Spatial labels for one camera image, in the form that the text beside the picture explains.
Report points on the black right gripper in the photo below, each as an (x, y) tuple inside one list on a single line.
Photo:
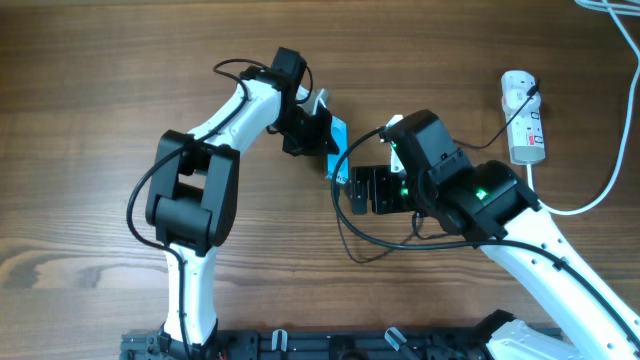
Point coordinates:
[(382, 177)]

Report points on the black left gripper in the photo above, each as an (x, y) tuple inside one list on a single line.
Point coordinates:
[(320, 140)]

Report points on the smartphone with blue screen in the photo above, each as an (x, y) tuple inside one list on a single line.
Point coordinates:
[(339, 133)]

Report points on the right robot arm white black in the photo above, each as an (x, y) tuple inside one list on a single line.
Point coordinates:
[(490, 207)]

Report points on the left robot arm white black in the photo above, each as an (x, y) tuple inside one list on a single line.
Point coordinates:
[(194, 185)]

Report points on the white power strip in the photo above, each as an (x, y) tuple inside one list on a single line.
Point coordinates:
[(521, 105)]

